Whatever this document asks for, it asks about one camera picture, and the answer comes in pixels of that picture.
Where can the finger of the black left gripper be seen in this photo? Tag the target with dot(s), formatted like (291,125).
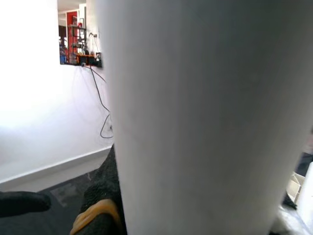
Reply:
(24,203)

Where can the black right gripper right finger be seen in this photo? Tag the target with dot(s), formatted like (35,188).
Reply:
(289,203)

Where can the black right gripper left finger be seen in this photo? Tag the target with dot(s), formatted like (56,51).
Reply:
(105,195)

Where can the white plastic table leg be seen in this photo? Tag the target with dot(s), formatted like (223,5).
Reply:
(207,110)
(306,195)

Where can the black tablecloth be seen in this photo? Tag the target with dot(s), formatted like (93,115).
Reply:
(63,215)

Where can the red shelf unit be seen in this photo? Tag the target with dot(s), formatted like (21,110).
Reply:
(72,36)

